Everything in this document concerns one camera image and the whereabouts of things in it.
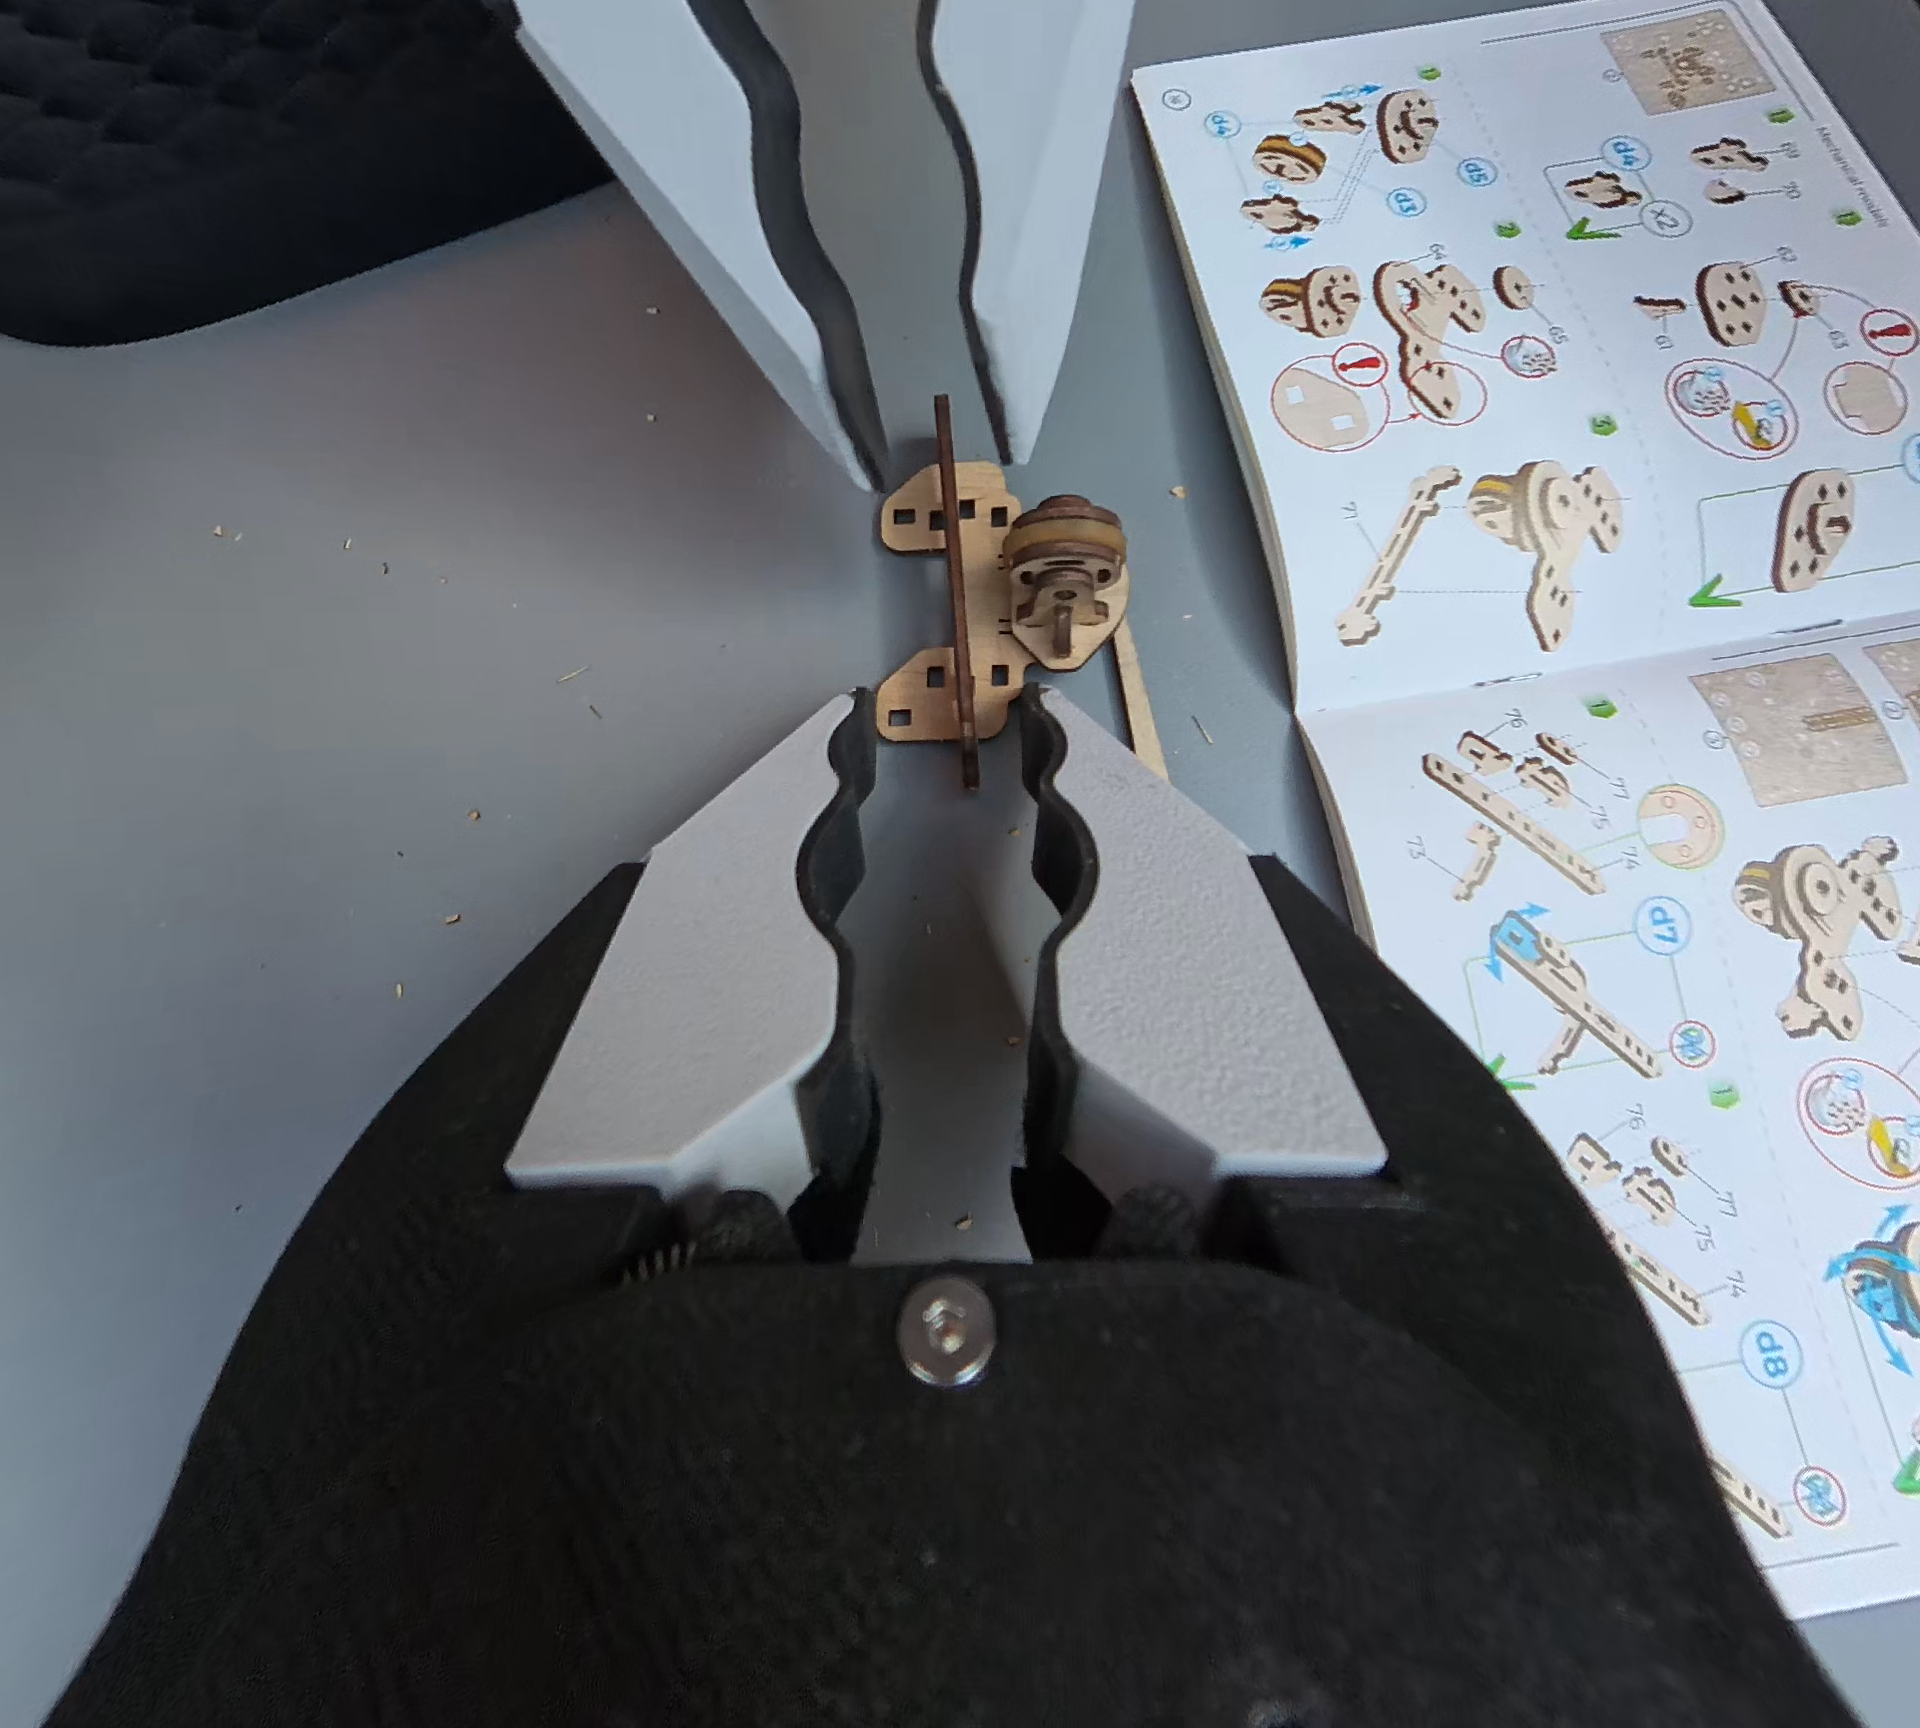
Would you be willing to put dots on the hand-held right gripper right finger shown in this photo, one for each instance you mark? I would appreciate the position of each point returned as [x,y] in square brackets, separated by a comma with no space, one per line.
[1201,1038]

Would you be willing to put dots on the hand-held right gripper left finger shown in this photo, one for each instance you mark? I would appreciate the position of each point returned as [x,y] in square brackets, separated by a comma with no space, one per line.
[675,1038]

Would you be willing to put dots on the wooden model base with hub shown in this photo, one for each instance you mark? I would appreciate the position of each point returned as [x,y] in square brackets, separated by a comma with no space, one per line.
[1050,558]

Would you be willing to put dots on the thin wooden model plate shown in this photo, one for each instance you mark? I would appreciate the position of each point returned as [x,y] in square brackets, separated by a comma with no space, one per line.
[953,588]

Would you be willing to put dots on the black quilted cushion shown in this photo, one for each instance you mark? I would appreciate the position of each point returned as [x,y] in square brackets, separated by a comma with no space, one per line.
[181,33]

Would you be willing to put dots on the flat wooden stick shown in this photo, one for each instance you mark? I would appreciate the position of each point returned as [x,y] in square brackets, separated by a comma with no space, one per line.
[1137,692]

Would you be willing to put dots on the assembly instruction booklet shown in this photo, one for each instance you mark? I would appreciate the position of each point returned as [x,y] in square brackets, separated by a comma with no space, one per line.
[1575,439]

